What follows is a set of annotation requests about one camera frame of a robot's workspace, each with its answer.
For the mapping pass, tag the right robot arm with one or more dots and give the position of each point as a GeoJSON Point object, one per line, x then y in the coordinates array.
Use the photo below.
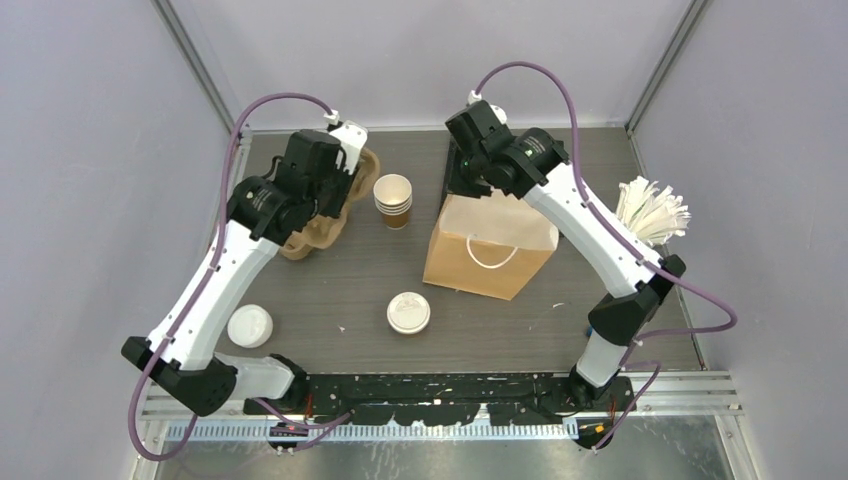
{"type": "Point", "coordinates": [535, 167]}

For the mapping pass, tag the brown pulp cup carrier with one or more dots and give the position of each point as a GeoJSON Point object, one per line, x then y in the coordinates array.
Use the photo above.
{"type": "Point", "coordinates": [319, 234]}

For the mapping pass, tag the stack of paper cups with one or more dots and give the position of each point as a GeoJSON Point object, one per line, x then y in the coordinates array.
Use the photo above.
{"type": "Point", "coordinates": [393, 200]}

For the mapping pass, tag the green cup of paper sticks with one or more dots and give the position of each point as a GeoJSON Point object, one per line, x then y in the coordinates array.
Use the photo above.
{"type": "Point", "coordinates": [652, 214]}

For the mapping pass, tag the black white checkerboard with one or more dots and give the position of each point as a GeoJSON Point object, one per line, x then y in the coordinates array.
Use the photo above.
{"type": "Point", "coordinates": [453, 157]}

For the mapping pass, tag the stack of white lids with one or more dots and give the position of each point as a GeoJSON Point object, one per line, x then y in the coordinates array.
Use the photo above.
{"type": "Point", "coordinates": [250, 326]}

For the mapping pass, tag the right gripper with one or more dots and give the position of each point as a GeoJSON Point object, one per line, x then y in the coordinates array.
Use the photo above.
{"type": "Point", "coordinates": [474, 190]}

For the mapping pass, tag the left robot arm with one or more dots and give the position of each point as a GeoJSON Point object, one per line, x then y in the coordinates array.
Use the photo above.
{"type": "Point", "coordinates": [313, 177]}

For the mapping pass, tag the brown paper bag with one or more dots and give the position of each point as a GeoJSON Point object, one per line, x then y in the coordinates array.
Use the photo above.
{"type": "Point", "coordinates": [491, 246]}

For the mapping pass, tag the white plastic cup lid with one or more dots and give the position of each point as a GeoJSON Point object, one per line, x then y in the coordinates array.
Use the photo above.
{"type": "Point", "coordinates": [408, 313]}

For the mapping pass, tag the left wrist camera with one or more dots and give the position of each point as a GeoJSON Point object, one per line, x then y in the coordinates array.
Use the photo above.
{"type": "Point", "coordinates": [352, 137]}

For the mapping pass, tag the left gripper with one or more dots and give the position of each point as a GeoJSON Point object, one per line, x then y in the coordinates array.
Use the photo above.
{"type": "Point", "coordinates": [345, 179]}

